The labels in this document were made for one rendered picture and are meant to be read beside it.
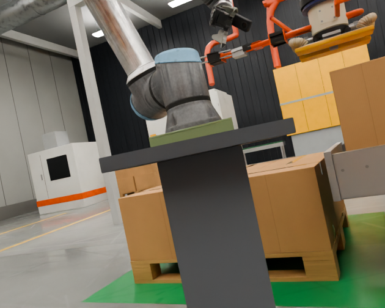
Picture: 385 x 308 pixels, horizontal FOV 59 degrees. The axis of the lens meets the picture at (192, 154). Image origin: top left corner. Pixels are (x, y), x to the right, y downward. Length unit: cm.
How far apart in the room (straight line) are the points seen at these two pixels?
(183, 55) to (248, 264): 65
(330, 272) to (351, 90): 84
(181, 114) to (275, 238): 97
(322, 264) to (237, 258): 83
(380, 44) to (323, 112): 424
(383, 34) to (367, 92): 1109
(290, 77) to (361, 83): 759
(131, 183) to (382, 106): 779
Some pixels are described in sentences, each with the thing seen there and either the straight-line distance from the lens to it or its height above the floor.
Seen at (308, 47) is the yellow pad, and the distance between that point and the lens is 176.
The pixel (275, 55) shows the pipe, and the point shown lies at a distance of 963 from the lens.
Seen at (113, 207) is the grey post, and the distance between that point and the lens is 492.
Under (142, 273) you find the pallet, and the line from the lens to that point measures 225.
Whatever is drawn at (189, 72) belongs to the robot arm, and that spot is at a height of 96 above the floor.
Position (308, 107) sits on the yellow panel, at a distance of 911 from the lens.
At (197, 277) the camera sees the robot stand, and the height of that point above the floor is 36.
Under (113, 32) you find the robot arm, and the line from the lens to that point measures 128.
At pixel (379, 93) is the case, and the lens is 166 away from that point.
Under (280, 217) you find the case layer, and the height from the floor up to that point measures 32.
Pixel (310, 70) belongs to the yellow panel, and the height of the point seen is 220.
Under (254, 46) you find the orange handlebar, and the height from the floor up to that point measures 121.
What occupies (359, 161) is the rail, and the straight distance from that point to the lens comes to 152.
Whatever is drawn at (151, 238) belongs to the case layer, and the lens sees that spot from 213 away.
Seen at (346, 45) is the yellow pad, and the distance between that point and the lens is 194.
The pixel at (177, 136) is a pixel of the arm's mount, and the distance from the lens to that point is 97.
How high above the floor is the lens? 70
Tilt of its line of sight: level
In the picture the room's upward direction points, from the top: 12 degrees counter-clockwise
